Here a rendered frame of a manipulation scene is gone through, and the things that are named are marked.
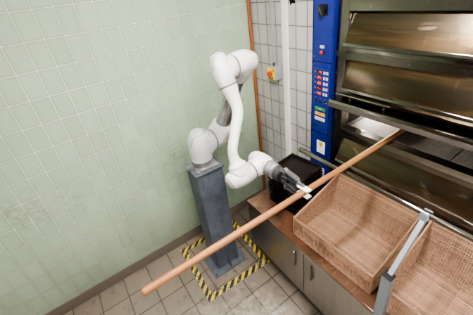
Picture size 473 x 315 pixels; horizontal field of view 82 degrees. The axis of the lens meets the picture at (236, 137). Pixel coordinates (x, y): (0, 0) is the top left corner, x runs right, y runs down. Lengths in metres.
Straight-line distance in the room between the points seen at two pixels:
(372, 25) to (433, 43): 0.32
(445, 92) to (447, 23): 0.30
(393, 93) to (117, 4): 1.65
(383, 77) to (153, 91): 1.45
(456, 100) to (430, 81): 0.14
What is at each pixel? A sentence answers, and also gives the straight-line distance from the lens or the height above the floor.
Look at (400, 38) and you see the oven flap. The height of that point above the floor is 1.77.
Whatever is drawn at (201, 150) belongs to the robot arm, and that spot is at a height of 1.16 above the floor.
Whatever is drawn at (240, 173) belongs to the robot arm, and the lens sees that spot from 1.45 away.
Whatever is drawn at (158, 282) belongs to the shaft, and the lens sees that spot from 1.14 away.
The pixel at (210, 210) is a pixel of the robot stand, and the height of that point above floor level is 0.66.
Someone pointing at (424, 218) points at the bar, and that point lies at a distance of 1.41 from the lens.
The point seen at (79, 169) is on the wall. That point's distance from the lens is 2.13.
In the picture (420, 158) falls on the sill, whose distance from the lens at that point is 1.75.
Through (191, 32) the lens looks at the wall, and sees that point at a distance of 2.11.
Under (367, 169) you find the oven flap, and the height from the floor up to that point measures 0.96.
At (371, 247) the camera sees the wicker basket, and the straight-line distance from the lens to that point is 1.99.
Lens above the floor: 2.09
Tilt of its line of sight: 29 degrees down
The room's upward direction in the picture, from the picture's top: 8 degrees counter-clockwise
